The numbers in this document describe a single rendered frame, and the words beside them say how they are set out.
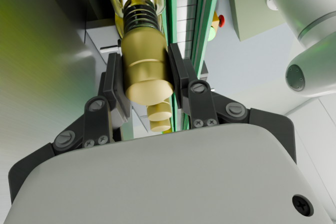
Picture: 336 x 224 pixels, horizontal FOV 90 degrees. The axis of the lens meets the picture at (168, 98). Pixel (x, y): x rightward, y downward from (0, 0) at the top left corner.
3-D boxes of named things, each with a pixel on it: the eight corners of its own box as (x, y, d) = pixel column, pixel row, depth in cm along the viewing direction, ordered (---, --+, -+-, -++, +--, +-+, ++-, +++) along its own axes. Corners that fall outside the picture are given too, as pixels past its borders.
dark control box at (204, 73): (187, 61, 80) (191, 76, 76) (204, 58, 80) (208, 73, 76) (186, 71, 87) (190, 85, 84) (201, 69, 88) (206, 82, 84)
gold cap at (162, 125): (170, 104, 31) (175, 127, 29) (155, 111, 32) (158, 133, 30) (159, 99, 28) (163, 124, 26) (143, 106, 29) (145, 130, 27)
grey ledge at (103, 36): (86, 4, 45) (84, 34, 40) (119, -1, 46) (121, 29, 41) (145, 119, 130) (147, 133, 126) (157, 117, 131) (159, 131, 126)
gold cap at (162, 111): (141, 85, 23) (145, 114, 21) (167, 81, 23) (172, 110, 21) (145, 96, 26) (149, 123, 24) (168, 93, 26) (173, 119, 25)
